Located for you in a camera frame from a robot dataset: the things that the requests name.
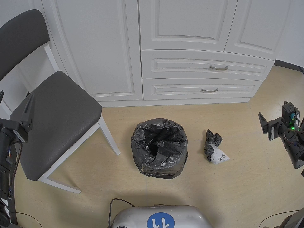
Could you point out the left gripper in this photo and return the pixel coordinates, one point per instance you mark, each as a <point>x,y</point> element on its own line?
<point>14,128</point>

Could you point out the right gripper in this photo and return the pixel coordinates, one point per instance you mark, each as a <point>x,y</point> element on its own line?
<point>275,129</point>

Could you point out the black plastic bag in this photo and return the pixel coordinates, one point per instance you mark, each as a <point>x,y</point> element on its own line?
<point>166,151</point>

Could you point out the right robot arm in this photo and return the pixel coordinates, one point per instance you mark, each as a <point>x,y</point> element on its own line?
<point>294,148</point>

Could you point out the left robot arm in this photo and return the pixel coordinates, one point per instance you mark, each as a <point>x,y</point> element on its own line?
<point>4,174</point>

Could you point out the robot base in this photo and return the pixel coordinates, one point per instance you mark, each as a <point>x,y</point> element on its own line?
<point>133,218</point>

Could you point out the crumpled black plastic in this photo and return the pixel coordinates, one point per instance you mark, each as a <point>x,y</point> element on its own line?
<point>212,138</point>

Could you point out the white chair dark grey seat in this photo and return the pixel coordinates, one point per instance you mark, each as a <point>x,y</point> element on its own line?
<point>54,108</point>

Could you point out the white wardrobe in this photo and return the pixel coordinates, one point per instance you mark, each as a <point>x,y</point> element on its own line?
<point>190,13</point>

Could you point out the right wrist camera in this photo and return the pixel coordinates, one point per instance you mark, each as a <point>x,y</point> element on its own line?
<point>291,113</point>

